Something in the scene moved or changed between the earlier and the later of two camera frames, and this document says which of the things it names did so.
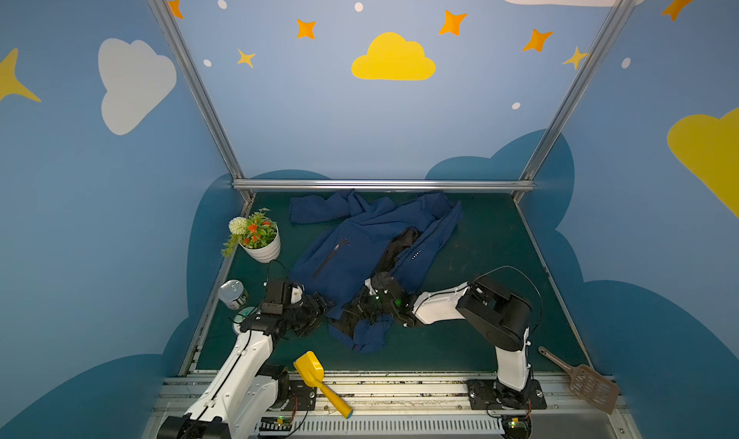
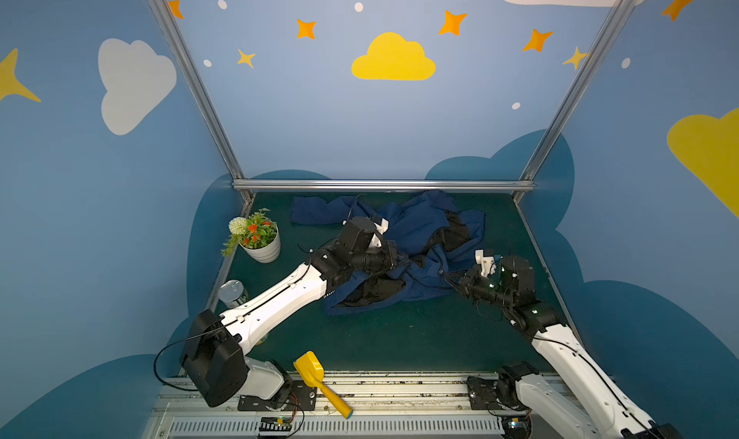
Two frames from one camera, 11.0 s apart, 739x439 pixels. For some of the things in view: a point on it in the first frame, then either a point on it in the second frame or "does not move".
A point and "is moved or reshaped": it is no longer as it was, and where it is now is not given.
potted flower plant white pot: (257, 235) does not move
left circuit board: (275, 424) does not move
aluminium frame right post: (613, 18) does not move
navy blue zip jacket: (354, 238) is moved or reshaped
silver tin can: (233, 294) does not move
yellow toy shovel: (313, 372) does not move
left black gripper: (315, 314) to (393, 257)
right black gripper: (369, 303) to (462, 283)
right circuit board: (517, 426) does not move
